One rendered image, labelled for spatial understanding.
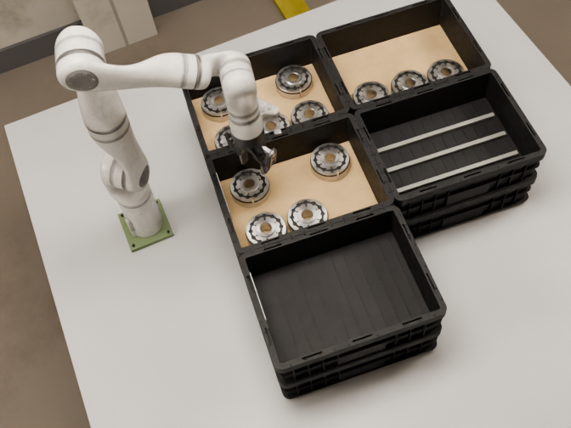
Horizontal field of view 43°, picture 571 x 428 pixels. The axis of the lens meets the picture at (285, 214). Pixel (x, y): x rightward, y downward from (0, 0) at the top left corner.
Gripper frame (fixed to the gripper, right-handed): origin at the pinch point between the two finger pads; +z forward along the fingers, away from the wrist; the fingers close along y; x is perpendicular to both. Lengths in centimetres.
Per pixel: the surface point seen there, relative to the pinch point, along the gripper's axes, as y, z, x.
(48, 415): -51, 98, -72
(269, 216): 6.7, 11.8, -5.2
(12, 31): -174, 77, 45
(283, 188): 3.8, 14.6, 4.8
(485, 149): 43, 15, 42
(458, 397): 66, 28, -16
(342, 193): 17.6, 14.6, 11.5
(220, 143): -17.7, 11.5, 6.9
